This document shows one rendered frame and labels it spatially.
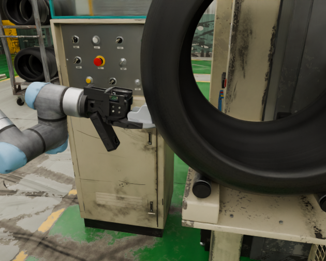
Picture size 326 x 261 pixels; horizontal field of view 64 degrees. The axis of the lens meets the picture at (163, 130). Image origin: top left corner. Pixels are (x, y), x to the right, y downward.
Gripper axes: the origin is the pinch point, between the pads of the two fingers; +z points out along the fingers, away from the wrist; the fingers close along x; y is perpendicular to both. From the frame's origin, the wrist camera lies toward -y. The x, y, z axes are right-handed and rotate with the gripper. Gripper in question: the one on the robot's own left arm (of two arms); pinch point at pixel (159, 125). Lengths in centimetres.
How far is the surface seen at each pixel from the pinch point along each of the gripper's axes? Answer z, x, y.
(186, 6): 4.0, -12.2, 27.7
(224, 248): 31, 28, -64
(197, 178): 11.9, -7.2, -8.8
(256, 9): 20.3, 27.7, 30.4
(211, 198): 16.4, -6.9, -13.7
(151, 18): -2.5, -9.3, 25.0
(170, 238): 7, 62, -102
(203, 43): -19, 910, -58
